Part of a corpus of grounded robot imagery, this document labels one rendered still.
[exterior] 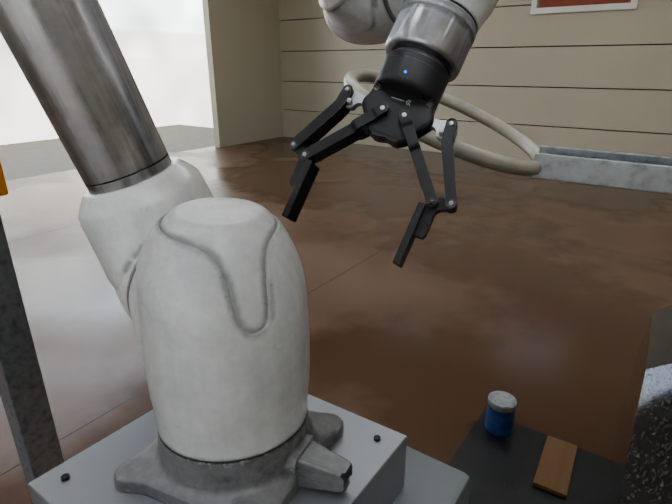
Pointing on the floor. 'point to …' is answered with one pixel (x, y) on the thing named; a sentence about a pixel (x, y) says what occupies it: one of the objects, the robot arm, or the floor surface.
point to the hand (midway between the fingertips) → (345, 232)
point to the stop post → (23, 375)
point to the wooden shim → (555, 466)
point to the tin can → (500, 413)
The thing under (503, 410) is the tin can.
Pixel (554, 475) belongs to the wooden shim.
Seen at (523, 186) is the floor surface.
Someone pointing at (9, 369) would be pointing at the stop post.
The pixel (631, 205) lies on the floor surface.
